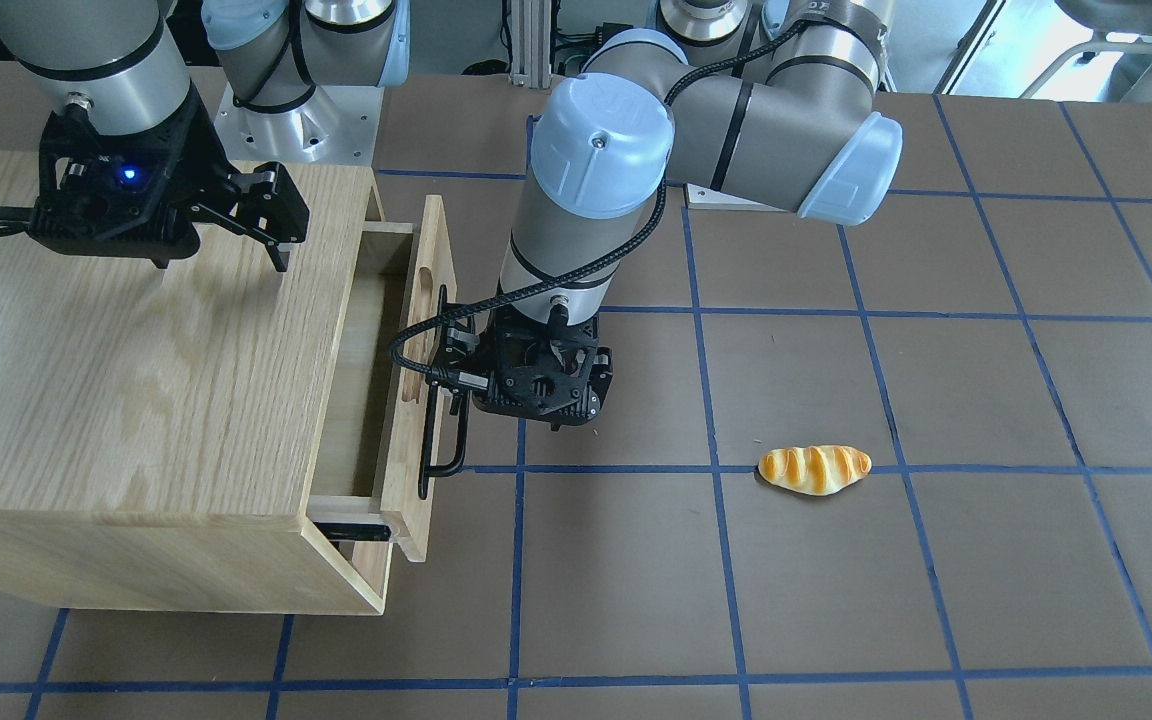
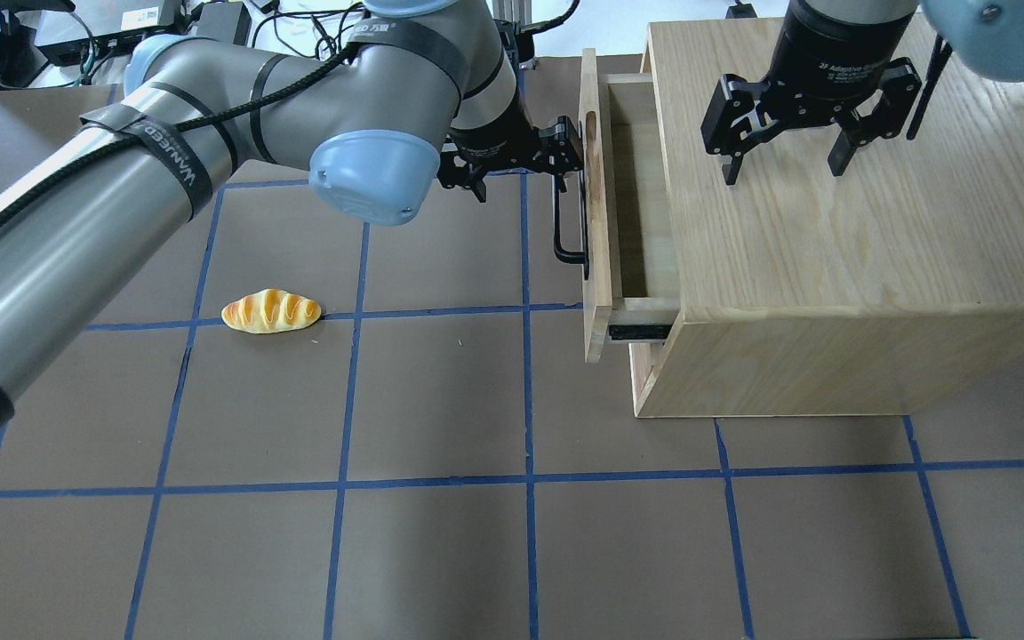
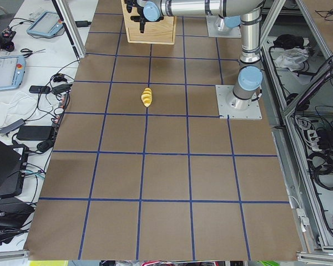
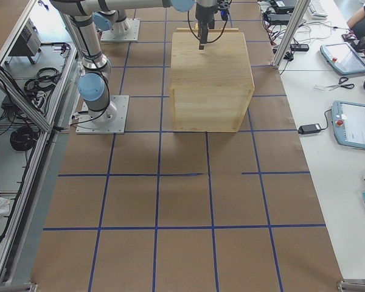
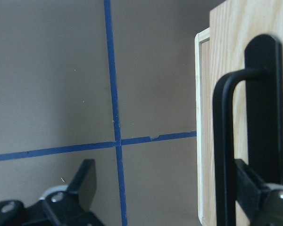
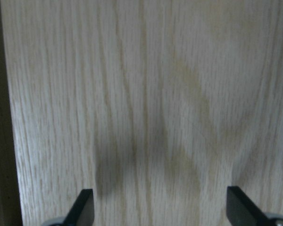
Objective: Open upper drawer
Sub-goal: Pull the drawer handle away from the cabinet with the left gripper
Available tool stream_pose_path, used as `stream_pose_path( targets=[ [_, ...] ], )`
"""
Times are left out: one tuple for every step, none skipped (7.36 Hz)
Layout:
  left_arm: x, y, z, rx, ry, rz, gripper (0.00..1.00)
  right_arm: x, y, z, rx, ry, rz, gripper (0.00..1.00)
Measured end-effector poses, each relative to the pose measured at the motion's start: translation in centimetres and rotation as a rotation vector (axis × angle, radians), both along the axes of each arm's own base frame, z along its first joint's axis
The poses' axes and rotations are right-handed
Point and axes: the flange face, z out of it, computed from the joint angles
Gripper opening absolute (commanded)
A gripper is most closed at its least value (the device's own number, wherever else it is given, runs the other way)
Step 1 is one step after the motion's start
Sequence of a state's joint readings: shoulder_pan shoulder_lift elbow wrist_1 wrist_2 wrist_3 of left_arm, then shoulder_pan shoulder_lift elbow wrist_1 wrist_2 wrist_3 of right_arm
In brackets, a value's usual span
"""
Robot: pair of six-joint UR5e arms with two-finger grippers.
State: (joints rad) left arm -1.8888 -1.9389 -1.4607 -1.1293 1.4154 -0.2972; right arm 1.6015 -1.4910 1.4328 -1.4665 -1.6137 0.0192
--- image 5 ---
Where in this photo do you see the black metal drawer handle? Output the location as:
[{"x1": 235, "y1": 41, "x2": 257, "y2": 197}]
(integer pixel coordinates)
[{"x1": 212, "y1": 34, "x2": 283, "y2": 226}]

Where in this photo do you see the wooden drawer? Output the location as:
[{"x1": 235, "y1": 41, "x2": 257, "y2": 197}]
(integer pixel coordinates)
[{"x1": 202, "y1": 0, "x2": 283, "y2": 226}]

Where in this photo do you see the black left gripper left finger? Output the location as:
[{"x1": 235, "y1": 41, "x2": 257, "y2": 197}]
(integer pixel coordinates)
[{"x1": 39, "y1": 159, "x2": 97, "y2": 226}]

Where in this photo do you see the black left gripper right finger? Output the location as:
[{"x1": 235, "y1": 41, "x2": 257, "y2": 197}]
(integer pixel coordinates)
[{"x1": 235, "y1": 159, "x2": 283, "y2": 226}]

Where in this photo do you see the light wooden drawer cabinet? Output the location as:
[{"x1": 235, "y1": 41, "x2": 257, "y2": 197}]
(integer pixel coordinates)
[{"x1": 195, "y1": 28, "x2": 216, "y2": 226}]

